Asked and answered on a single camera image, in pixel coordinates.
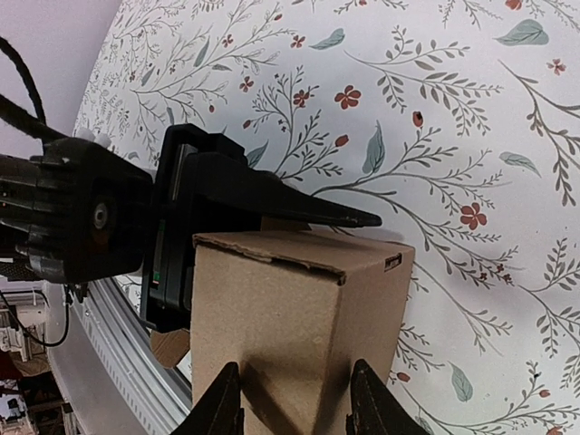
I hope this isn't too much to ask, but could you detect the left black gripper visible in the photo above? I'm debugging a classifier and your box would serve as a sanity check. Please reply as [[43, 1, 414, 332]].
[[0, 124, 248, 334]]

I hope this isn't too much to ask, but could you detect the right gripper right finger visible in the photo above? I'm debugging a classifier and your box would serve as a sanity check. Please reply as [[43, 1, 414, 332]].
[[345, 359, 428, 435]]

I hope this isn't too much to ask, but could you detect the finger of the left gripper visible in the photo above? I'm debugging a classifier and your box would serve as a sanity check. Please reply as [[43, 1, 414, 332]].
[[189, 152, 382, 233]]

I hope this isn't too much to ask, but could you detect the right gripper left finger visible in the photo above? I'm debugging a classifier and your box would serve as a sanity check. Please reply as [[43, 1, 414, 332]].
[[170, 362, 245, 435]]

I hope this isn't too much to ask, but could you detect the brown cardboard box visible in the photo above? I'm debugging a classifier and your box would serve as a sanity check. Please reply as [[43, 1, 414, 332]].
[[150, 216, 416, 435]]

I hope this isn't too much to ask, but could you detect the floral patterned table mat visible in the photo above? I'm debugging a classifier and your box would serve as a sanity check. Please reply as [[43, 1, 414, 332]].
[[76, 1, 579, 434]]

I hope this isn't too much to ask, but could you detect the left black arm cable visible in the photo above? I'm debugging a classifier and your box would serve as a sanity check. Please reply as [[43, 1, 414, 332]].
[[0, 35, 60, 141]]

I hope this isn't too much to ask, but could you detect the aluminium front rail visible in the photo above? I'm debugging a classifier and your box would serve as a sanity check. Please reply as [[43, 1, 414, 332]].
[[43, 279, 191, 434]]

